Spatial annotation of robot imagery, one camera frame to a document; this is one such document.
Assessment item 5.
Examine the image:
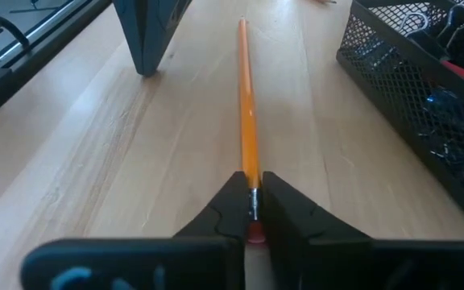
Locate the black binder clip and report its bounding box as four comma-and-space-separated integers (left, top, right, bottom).
436, 2, 464, 52
396, 10, 450, 60

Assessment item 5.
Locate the black aluminium table frame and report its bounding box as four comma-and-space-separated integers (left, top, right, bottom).
0, 0, 112, 131

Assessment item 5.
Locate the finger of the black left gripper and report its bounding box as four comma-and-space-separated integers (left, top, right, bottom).
113, 0, 147, 76
145, 0, 193, 77

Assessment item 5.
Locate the black mesh desk organizer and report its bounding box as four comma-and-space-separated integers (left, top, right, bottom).
335, 0, 464, 238

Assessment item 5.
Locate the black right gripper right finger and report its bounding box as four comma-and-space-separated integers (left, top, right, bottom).
260, 172, 464, 290

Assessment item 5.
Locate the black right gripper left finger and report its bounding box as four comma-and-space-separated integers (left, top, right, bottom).
20, 171, 253, 290

